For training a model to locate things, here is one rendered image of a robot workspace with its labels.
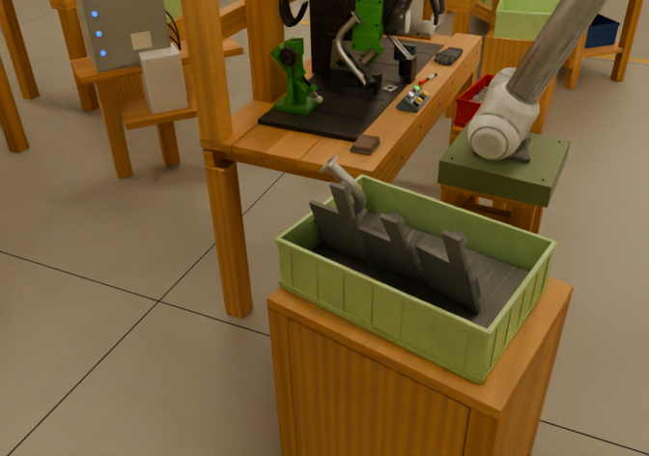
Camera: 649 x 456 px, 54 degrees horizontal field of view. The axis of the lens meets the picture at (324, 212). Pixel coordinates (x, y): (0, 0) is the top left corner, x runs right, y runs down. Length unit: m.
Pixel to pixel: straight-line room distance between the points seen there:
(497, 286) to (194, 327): 1.55
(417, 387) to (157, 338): 1.52
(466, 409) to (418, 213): 0.61
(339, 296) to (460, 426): 0.43
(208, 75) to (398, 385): 1.24
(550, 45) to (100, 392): 2.04
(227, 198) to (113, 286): 0.94
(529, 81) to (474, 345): 0.78
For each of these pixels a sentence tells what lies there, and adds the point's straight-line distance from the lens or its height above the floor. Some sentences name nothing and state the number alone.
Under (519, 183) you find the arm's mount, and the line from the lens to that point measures 2.07.
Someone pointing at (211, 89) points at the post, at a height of 1.09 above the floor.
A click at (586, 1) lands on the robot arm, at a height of 1.49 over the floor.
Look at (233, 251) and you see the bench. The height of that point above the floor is 0.38.
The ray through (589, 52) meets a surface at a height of 0.26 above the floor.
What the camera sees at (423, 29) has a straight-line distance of 2.73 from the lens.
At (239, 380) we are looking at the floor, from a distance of 2.64.
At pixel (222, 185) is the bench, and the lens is 2.47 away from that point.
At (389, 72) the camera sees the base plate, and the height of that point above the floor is 0.90.
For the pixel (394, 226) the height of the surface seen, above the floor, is 1.11.
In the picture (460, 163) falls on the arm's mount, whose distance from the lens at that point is 2.10.
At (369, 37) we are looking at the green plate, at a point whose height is 1.13.
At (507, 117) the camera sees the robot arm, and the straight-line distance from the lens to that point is 1.90.
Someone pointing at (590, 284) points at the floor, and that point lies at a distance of 3.23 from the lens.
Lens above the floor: 1.95
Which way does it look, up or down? 34 degrees down
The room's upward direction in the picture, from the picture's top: 2 degrees counter-clockwise
